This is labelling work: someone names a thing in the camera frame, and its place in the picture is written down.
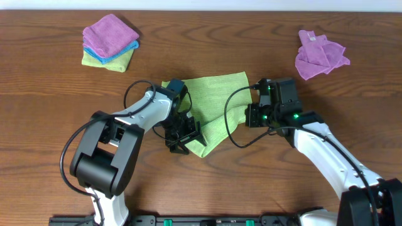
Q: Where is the crumpled purple cloth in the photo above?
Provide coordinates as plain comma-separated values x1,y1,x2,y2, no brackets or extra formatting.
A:
295,30,350,80

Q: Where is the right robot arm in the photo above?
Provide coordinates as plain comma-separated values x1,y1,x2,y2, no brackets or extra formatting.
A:
245,78,401,226

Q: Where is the folded green cloth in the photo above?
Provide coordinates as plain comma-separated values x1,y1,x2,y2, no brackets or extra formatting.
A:
82,50,134,73

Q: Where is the green microfiber cloth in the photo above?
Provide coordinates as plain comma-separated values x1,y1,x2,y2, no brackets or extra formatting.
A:
180,72,252,158

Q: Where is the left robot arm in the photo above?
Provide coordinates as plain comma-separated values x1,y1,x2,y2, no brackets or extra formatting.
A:
67,79,206,225

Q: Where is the folded purple cloth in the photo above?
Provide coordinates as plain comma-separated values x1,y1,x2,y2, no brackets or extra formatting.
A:
83,14,139,58

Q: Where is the left black cable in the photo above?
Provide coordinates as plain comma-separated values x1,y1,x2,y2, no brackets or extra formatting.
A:
59,80,158,226

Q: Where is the black cable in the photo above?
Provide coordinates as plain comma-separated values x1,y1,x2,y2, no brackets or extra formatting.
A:
59,80,158,226
224,83,381,226

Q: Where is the folded blue cloth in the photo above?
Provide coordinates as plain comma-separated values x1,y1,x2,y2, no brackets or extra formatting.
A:
84,40,139,65

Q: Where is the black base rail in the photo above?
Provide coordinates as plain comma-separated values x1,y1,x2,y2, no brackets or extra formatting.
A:
48,215,302,226

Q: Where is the right black cable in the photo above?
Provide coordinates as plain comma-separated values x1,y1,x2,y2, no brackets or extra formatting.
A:
224,83,381,226

